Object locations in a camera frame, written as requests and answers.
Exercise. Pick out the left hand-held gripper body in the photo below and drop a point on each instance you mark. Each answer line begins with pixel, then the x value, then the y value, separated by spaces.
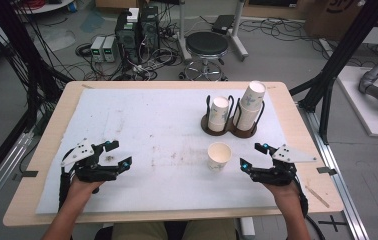
pixel 82 151

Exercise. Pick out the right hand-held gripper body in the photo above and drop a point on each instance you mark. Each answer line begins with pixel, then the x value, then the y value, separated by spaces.
pixel 290 155

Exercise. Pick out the single white paper cup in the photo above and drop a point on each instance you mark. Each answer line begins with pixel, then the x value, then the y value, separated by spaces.
pixel 218 163

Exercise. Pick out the tall stack of nested cups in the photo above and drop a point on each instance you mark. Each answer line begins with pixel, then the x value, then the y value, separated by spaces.
pixel 247 116

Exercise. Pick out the short stack of nested cups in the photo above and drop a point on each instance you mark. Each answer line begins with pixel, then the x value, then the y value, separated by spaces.
pixel 217 116

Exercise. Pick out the black double cup holder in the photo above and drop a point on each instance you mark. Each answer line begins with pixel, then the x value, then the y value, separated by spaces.
pixel 204 127

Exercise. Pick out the person's right hand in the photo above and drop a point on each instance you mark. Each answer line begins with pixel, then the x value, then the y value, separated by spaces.
pixel 283 191

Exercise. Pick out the person's left hand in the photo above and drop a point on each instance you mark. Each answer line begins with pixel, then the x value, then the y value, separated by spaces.
pixel 82 190

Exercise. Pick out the black tape strip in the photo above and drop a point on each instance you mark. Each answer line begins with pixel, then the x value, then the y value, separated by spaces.
pixel 327 170
pixel 29 173

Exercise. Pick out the white foam mat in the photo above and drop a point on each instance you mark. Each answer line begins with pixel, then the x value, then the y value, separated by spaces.
pixel 160 186

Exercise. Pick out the white table leg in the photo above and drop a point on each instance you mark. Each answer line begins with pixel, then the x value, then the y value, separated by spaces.
pixel 247 228

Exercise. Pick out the person's khaki trousers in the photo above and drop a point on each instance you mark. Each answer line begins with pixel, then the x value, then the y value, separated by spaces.
pixel 210 231

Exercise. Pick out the white floor platform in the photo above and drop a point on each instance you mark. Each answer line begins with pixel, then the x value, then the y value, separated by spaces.
pixel 365 120

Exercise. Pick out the grey bench power supply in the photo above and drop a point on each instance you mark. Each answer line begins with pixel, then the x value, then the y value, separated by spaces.
pixel 109 49
pixel 97 49

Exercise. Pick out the black computer tower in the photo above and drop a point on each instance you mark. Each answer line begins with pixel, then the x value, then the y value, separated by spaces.
pixel 127 36
pixel 149 30

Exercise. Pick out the black round stool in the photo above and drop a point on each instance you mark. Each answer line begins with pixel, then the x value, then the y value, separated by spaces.
pixel 207 45

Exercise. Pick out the flat black device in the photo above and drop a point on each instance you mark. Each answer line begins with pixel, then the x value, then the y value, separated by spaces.
pixel 223 23

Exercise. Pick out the small white box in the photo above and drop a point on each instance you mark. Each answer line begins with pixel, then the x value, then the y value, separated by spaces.
pixel 133 15

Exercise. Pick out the cardboard box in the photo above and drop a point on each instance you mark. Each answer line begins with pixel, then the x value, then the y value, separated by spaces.
pixel 335 18

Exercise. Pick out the aluminium floor rail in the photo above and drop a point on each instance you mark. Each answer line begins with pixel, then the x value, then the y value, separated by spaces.
pixel 338 186
pixel 0 180

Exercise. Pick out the black metal frame post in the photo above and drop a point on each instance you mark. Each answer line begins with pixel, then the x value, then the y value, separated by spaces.
pixel 340 56
pixel 13 50

